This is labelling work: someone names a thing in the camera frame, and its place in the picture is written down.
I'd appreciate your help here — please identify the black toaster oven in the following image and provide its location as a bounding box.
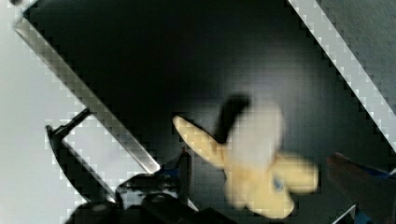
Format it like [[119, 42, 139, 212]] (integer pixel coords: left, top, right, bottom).
[[12, 0, 396, 224]]

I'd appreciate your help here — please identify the peeled plush banana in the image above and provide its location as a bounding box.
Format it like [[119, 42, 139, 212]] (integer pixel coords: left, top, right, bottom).
[[173, 103, 318, 218]]

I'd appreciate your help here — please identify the black oven door handle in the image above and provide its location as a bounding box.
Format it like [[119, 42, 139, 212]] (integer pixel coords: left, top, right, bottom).
[[46, 108, 116, 203]]

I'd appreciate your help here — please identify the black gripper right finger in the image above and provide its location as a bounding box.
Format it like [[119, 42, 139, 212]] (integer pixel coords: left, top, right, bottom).
[[327, 153, 395, 224]]

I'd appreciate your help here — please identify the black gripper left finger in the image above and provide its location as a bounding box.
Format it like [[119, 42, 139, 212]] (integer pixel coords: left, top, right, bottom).
[[64, 150, 237, 224]]

